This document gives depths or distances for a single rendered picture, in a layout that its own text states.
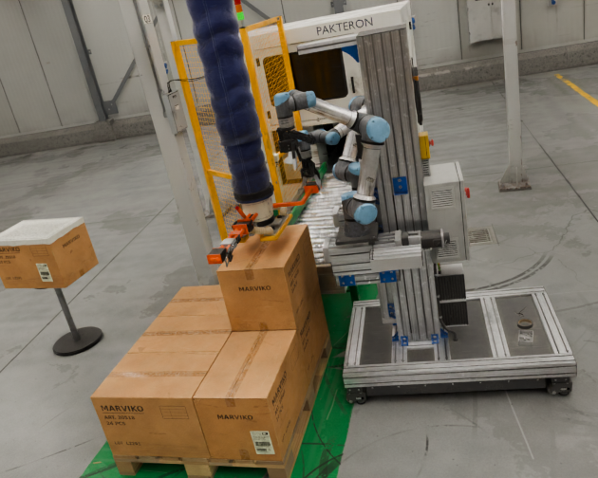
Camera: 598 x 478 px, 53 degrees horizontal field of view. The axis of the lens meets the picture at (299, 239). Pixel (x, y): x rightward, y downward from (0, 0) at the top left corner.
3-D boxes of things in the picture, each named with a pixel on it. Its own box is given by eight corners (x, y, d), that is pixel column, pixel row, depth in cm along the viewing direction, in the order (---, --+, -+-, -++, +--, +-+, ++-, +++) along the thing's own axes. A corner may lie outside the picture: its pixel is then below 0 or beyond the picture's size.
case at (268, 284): (261, 282, 402) (249, 228, 386) (318, 279, 390) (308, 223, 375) (232, 331, 349) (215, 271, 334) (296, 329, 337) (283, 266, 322)
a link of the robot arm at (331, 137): (391, 110, 359) (333, 151, 340) (379, 109, 368) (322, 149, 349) (386, 93, 353) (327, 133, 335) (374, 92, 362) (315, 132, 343)
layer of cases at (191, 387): (196, 334, 434) (181, 286, 419) (327, 330, 405) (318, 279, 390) (112, 454, 329) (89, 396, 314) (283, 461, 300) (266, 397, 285)
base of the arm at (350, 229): (371, 225, 328) (369, 208, 325) (370, 235, 315) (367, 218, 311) (345, 228, 332) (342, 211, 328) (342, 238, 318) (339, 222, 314)
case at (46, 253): (4, 288, 458) (-16, 241, 442) (40, 265, 492) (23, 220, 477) (65, 288, 436) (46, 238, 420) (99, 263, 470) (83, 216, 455)
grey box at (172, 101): (182, 128, 468) (173, 90, 456) (189, 127, 466) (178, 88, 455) (172, 135, 450) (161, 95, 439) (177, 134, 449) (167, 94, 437)
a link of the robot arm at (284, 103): (292, 92, 271) (274, 96, 269) (296, 116, 275) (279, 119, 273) (288, 90, 278) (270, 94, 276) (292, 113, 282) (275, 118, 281)
